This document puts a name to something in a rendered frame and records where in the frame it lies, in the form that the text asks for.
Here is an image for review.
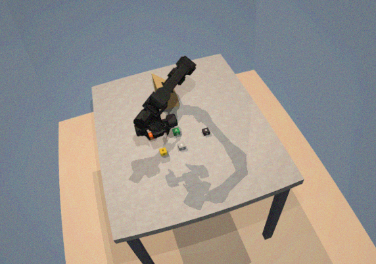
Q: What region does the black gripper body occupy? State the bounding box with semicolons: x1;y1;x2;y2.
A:
134;114;178;137

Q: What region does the green block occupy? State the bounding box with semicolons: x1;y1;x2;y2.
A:
172;127;180;136

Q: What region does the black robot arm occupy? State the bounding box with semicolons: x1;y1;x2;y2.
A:
133;56;196;139

